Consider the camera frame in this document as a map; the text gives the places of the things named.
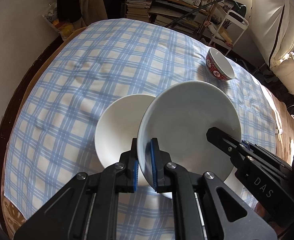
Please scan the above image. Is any red patterned bowl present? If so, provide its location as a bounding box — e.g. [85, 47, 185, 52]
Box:
[137, 81, 243, 194]
[205, 47, 235, 81]

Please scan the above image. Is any plain white bowl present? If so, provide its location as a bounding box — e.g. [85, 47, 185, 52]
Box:
[94, 94, 158, 187]

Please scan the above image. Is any cherry plate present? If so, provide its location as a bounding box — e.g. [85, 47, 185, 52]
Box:
[224, 167, 258, 209]

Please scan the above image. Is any brown blanket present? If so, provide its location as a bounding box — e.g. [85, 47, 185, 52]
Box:
[260, 85, 294, 165]

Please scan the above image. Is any blue white plaid tablecloth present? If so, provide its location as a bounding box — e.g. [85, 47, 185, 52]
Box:
[2, 18, 276, 235]

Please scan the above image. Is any white rolling cart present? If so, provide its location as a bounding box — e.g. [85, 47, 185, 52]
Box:
[203, 5, 249, 56]

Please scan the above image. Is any white folded mattress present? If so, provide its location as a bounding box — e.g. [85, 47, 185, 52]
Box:
[249, 0, 294, 94]

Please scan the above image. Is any wooden shelf unit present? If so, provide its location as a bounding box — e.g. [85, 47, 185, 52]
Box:
[125, 0, 230, 38]

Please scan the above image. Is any green clothes pole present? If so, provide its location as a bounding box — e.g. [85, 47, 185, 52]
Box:
[164, 0, 224, 28]

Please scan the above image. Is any stack of books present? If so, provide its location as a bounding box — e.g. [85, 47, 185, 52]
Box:
[125, 0, 152, 23]

